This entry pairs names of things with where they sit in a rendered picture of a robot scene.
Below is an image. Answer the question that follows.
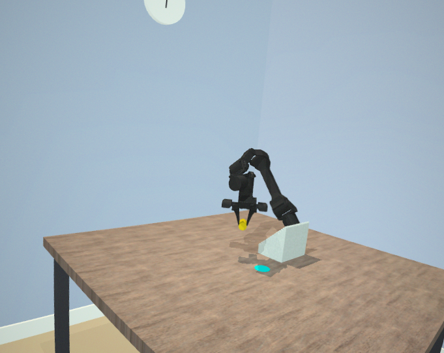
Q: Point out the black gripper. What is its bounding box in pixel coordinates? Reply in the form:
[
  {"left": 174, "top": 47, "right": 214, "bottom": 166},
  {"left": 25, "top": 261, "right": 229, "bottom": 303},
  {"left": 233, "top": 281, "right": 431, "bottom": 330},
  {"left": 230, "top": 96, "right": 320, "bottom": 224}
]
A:
[{"left": 222, "top": 189, "right": 268, "bottom": 226}]

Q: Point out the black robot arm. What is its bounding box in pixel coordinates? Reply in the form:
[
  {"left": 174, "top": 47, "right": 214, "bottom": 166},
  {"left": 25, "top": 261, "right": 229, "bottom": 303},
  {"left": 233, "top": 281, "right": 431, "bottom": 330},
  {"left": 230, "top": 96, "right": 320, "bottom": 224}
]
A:
[{"left": 229, "top": 148, "right": 300, "bottom": 227}]

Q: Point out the cyan circle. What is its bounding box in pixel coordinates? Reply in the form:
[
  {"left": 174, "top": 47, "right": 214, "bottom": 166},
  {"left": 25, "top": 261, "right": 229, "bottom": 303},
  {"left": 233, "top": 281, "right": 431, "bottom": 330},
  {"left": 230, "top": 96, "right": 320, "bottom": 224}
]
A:
[{"left": 254, "top": 265, "right": 270, "bottom": 272}]

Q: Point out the yellow cylinder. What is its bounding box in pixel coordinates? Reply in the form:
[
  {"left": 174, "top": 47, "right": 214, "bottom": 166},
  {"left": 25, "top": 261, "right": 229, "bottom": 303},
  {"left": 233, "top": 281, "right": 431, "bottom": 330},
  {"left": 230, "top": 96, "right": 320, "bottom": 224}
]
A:
[{"left": 239, "top": 219, "right": 247, "bottom": 230}]

